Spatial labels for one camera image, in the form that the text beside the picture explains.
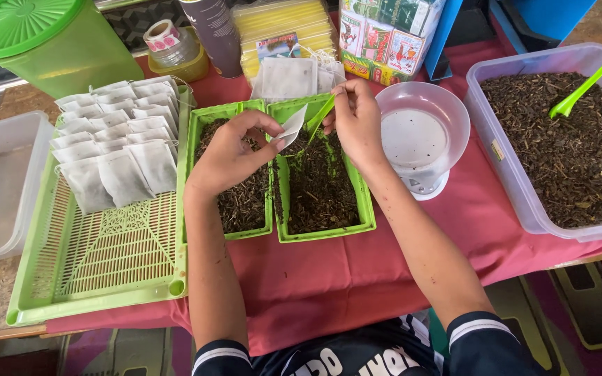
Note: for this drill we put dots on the person's left hand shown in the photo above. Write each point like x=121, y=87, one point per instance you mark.
x=222, y=156

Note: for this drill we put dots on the person's right hand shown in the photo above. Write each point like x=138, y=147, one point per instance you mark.
x=361, y=125

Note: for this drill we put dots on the small green plastic scoop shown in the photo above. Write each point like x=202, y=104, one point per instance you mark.
x=321, y=116

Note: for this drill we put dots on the white tea bag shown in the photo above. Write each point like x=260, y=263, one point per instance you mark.
x=293, y=128

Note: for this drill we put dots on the narrow green plastic tray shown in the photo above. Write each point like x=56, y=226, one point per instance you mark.
x=199, y=115

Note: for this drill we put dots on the loose tea in narrow tray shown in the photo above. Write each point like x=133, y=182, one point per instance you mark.
x=243, y=203

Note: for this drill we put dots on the white scale with clear bowl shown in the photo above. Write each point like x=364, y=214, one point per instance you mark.
x=421, y=141

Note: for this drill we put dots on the loose tea in wide tray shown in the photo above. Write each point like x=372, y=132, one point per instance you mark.
x=319, y=193

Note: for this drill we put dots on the wide green plastic tray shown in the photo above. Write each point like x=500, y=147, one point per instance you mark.
x=363, y=209

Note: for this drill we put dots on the wrapped pack of tea boxes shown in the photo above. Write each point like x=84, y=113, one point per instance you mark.
x=384, y=42

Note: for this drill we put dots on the pile of unfilled white bags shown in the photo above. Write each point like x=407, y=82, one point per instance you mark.
x=288, y=78

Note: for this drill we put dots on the small yellow container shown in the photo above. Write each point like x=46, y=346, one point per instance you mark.
x=188, y=70

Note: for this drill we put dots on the rows of filled tea bags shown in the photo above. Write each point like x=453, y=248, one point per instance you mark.
x=118, y=151

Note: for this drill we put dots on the small clear jar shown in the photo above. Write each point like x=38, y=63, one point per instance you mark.
x=178, y=52

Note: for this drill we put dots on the dark cylindrical can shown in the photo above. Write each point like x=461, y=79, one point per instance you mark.
x=217, y=36

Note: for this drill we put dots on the pack of yellow packets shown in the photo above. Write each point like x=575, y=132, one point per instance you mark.
x=285, y=26

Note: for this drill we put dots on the roll of round stickers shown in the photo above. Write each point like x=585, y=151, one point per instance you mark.
x=161, y=35

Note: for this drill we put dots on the large clear plastic tub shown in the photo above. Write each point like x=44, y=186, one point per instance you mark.
x=494, y=172

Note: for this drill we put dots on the large green slotted tray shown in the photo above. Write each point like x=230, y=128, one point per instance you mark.
x=107, y=256

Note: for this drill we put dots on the pink tablecloth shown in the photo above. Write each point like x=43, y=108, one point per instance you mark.
x=332, y=282

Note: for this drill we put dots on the green lidded plastic canister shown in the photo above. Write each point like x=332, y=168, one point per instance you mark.
x=55, y=47

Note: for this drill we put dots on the loose tea in large tub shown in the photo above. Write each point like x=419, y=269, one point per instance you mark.
x=567, y=167

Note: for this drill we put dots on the blue plastic chair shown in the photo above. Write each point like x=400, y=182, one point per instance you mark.
x=541, y=15

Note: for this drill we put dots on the long green plastic scoop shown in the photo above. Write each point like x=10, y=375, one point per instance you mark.
x=575, y=96

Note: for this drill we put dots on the person's dark jersey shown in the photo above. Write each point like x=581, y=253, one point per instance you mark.
x=332, y=355

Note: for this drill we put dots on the patterned floor rug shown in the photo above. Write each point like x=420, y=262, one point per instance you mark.
x=583, y=318

